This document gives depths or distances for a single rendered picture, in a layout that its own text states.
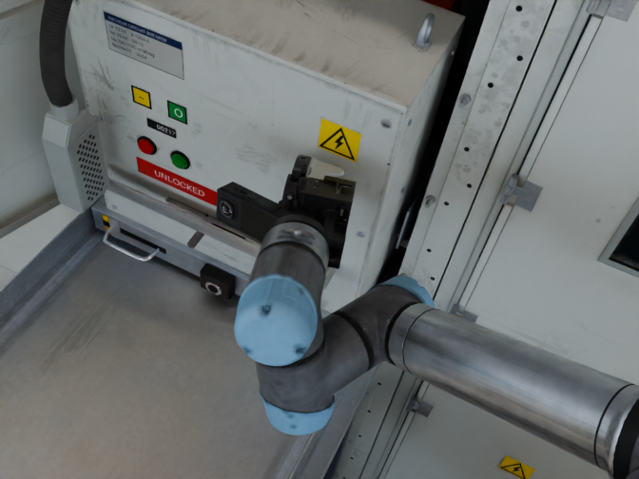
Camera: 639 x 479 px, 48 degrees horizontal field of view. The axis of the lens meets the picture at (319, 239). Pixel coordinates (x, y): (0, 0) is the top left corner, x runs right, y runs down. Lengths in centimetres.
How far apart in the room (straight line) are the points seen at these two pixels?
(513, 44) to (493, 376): 43
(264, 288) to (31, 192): 83
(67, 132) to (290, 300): 51
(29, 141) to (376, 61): 68
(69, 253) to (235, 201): 59
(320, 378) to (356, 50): 41
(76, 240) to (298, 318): 78
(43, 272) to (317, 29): 67
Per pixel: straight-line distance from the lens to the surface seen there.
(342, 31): 95
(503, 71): 95
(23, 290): 131
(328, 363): 74
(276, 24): 95
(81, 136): 108
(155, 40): 99
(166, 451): 115
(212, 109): 100
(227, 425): 116
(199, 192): 114
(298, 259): 70
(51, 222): 171
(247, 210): 83
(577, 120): 94
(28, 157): 137
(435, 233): 115
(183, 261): 130
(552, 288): 113
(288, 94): 91
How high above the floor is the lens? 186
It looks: 48 degrees down
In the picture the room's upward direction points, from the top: 11 degrees clockwise
